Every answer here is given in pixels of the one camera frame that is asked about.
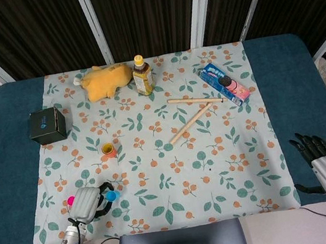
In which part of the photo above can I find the yellow plastic cup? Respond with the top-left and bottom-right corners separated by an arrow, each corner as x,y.
101,142 -> 115,155

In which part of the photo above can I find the floral tablecloth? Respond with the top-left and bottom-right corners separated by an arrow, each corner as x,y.
5,35 -> 303,244

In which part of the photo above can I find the blue cookie box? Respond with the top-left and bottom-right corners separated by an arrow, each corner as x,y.
197,57 -> 254,112

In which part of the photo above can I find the yellow plush toy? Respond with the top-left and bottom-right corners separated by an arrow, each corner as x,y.
71,59 -> 136,106

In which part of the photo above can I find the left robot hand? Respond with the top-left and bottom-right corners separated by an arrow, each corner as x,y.
63,180 -> 120,228

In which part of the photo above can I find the black cardboard box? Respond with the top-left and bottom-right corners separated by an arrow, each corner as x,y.
25,105 -> 70,148

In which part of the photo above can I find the tea bottle yellow cap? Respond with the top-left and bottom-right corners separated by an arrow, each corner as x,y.
129,53 -> 157,98

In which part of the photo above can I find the wooden stick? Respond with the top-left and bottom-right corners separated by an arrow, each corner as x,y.
164,102 -> 218,145
167,90 -> 225,111

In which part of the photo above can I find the light blue plastic cup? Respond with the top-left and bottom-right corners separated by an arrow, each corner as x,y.
105,189 -> 122,204

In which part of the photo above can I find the teal table cover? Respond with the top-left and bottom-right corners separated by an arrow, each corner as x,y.
0,27 -> 326,244

